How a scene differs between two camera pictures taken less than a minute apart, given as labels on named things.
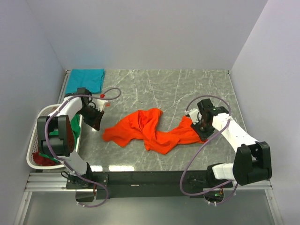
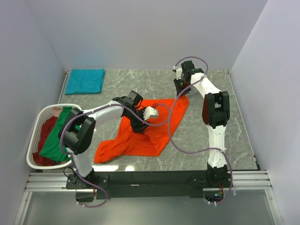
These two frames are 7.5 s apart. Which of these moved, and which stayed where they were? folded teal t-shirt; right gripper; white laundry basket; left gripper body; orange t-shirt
Moved: left gripper body; right gripper; orange t-shirt
Stayed: folded teal t-shirt; white laundry basket
